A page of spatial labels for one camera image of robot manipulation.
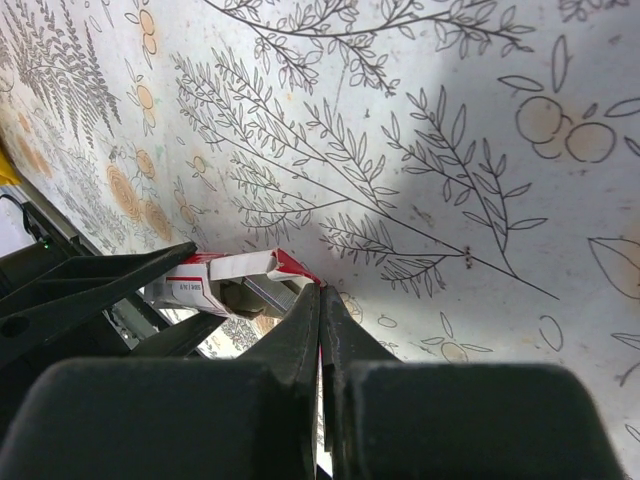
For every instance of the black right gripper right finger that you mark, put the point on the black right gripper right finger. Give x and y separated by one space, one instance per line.
387 419

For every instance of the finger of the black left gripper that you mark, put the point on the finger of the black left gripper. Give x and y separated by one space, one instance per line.
179 340
68 295

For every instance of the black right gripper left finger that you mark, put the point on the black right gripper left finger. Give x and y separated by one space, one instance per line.
252 417

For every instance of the red white staple box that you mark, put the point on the red white staple box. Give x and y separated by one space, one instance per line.
228 285

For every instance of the yellow cloth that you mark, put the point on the yellow cloth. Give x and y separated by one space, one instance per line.
8 175

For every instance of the floral table mat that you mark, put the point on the floral table mat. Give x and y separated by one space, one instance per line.
465 173

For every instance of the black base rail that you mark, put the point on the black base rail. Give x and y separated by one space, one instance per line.
36 238

